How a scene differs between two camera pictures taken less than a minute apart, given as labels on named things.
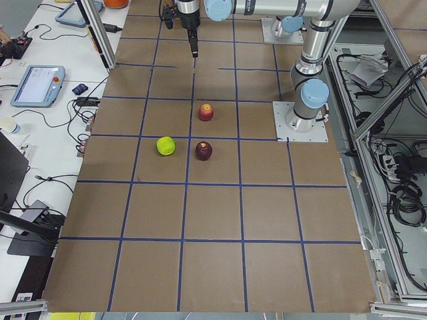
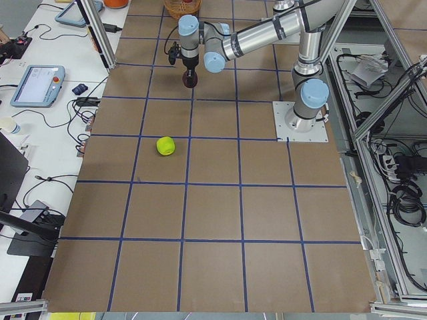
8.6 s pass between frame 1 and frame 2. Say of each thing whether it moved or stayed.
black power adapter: stayed
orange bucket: stayed
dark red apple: moved
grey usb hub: stayed
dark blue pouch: stayed
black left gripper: moved
